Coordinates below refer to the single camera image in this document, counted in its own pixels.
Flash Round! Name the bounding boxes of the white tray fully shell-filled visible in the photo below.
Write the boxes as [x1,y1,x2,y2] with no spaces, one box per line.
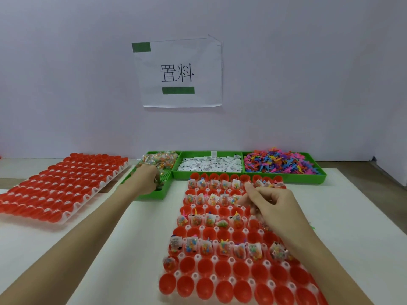
[0,153,131,225]

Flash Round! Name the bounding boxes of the pile of clear bead packets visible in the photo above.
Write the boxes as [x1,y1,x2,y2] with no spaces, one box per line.
[136,151,179,175]

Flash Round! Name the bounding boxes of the white tray with part-filled shells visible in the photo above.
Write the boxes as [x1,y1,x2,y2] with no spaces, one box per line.
[158,173,329,305]

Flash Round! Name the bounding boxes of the clear toy packets in shells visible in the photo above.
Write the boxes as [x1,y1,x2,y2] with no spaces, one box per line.
[163,178,289,273]

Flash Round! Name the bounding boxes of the rows of empty red shells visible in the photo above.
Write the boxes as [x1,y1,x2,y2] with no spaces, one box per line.
[0,152,129,223]

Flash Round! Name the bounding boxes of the pile of small white packets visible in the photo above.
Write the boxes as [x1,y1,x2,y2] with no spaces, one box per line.
[177,154,243,172]

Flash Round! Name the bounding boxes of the rows of red half shells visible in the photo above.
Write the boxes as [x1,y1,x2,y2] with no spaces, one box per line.
[159,173,328,305]

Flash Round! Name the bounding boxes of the person's left hand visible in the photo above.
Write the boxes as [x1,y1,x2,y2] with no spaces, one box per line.
[128,163,161,197]

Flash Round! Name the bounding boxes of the white paper wall sign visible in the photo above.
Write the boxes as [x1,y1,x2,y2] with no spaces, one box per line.
[132,35,223,108]

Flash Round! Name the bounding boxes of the white table sheet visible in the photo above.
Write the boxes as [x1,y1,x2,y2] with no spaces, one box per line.
[0,168,407,305]

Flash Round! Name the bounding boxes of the green tray of white packets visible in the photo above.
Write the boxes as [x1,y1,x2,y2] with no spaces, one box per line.
[172,151,246,180]

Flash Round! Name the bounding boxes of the green tray of plastic toys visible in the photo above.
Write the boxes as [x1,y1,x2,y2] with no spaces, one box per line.
[242,151,327,185]

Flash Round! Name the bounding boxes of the pile of colourful plastic toys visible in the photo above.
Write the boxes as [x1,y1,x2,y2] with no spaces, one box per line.
[244,148,320,175]

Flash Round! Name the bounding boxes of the person's right hand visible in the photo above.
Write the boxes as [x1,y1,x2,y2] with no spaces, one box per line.
[237,182,301,248]

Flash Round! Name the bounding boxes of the person's left forearm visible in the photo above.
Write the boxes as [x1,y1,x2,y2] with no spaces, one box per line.
[0,182,144,305]

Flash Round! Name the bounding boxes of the person's right forearm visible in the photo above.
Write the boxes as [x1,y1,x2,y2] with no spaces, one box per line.
[281,218,376,305]

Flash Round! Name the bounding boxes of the long green tape strip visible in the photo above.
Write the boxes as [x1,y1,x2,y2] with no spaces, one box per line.
[162,87,195,95]

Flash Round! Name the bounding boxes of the green tray with perforated floor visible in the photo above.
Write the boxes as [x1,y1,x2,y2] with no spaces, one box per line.
[118,151,182,201]

